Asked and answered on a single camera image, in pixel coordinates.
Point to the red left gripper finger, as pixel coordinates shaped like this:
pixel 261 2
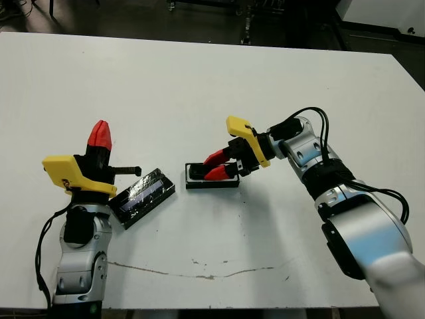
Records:
pixel 96 137
pixel 108 141

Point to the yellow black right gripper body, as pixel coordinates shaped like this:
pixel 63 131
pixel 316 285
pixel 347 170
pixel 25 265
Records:
pixel 252 146

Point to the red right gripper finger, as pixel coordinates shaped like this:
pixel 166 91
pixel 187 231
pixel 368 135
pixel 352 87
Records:
pixel 217 157
pixel 219 173

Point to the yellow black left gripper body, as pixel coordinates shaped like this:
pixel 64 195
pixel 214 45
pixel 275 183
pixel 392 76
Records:
pixel 64 171

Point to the small black camera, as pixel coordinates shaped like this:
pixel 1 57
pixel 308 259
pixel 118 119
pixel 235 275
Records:
pixel 197 172

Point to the black box lid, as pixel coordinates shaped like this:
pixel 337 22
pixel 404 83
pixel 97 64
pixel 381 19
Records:
pixel 142 199

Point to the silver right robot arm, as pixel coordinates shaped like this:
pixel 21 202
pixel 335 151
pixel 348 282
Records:
pixel 372 239

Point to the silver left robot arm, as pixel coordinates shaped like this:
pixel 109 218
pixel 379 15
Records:
pixel 79 266

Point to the black box base white lining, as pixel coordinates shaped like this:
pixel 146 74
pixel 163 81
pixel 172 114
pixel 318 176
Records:
pixel 212 185

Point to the white cabinet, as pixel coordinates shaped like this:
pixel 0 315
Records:
pixel 382 11

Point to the metal stand post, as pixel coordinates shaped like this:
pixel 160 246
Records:
pixel 246 31

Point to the black wheeled cart frame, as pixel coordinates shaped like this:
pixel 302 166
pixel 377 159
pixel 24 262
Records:
pixel 171 8

